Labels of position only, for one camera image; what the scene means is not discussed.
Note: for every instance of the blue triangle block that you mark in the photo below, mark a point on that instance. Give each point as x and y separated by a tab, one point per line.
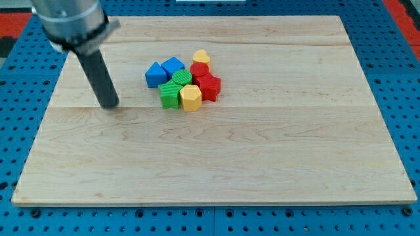
155	75

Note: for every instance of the red star block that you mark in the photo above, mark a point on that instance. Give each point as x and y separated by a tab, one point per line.
209	85

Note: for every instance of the yellow heart block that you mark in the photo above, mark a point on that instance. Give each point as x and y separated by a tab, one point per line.
202	56

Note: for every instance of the wooden board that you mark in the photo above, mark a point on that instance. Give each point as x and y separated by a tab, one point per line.
295	123

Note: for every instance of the green star block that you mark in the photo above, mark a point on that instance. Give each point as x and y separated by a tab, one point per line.
169	94

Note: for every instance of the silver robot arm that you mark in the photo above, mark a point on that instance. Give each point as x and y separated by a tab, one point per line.
81	26

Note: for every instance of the blue cube block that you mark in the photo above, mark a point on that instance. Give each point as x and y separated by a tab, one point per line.
172	65

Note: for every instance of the red circle block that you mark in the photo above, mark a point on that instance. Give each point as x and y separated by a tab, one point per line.
199	69

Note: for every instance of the yellow hexagon block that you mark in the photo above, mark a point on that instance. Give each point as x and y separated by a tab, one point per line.
190	96

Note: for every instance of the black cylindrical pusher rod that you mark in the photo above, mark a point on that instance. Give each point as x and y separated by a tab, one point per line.
99	79

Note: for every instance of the green circle block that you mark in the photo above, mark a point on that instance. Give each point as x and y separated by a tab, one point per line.
182	77

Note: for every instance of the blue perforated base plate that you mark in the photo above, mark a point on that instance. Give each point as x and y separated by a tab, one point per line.
386	44

